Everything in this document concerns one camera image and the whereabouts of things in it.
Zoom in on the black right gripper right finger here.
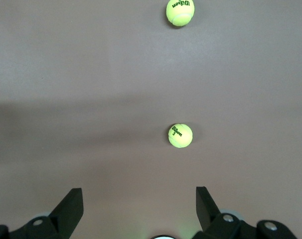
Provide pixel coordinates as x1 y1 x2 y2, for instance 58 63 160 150
192 186 298 239

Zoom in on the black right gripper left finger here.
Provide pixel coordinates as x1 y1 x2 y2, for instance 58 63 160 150
0 187 84 239

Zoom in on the yellow Wilson tennis ball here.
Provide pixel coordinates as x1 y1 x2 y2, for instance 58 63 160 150
165 0 195 26
168 123 193 149

